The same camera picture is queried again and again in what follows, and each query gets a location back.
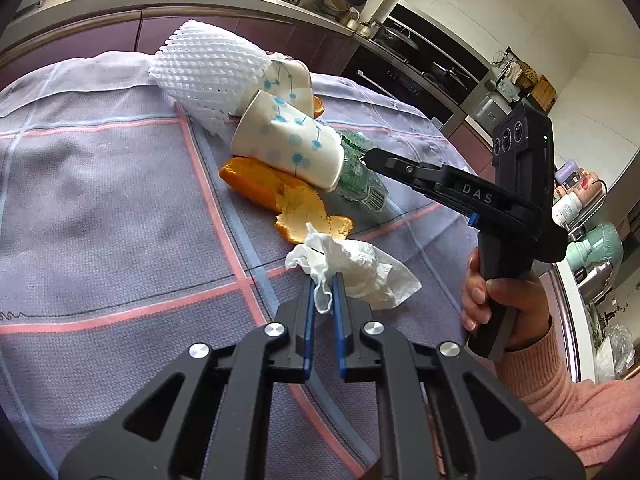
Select wok with glass lid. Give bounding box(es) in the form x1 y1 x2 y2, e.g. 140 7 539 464
382 24 421 52

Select black built-in oven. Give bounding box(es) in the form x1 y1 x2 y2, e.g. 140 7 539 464
345 42 463 123

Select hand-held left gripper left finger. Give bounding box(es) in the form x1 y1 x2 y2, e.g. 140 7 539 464
59 275 317 480

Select person's right forearm pink sleeve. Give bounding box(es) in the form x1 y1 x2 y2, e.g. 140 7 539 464
495 317 640 461

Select white foam fruit net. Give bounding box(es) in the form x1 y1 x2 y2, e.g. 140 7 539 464
148 19 273 139

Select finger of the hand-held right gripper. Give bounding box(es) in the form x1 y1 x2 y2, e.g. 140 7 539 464
364 149 443 196

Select white tissue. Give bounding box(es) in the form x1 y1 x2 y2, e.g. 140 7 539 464
285 222 423 315

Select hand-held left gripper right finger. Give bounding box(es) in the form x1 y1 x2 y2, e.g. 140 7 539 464
332 272 586 480

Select person's right hand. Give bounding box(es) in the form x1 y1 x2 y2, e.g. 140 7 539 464
461 252 553 352

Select wooden cutting board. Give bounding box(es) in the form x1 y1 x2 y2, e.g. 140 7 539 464
529 75 557 112

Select blue dotted paper cup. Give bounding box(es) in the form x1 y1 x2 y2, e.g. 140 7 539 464
240 57 315 113
230 90 346 193

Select stainless steel box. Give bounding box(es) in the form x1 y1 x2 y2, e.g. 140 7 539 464
471 91 502 128

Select black gas cooktop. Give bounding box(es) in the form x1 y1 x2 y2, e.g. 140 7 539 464
370 20 483 96

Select black pan with lid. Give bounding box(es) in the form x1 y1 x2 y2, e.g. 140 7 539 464
429 61 473 85

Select mint green thermos jug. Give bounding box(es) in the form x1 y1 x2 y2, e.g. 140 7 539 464
566 222 624 272

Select purple kitchen cabinets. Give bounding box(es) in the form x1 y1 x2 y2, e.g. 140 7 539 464
0 7 361 78

